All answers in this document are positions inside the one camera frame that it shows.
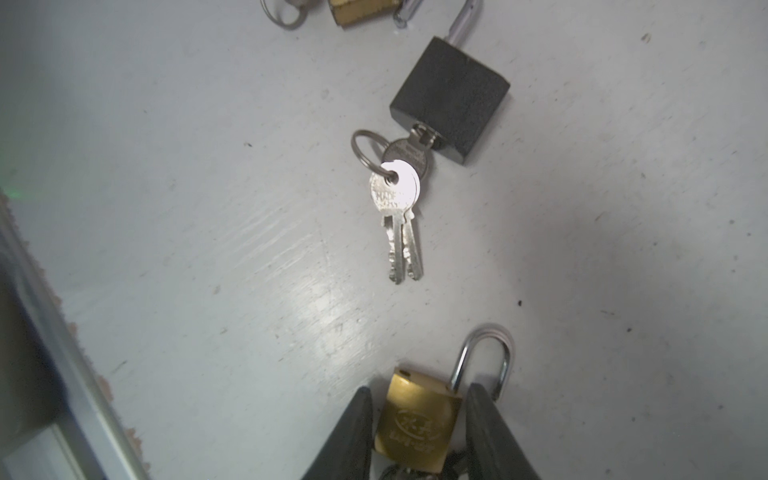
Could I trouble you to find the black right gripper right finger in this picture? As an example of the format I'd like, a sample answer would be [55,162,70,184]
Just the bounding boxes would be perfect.
[465,383,540,480]

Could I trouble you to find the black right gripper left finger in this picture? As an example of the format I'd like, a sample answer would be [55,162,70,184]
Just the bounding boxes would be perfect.
[302,386,373,480]

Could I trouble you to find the small brass padlock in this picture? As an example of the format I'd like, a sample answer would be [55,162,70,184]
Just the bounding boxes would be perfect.
[374,324,515,474]

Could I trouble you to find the black padlock with keys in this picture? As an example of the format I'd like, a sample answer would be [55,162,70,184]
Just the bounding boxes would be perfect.
[351,1,510,284]

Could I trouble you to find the long shackle brass padlock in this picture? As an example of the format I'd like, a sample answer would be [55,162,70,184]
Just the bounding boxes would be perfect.
[259,0,424,31]

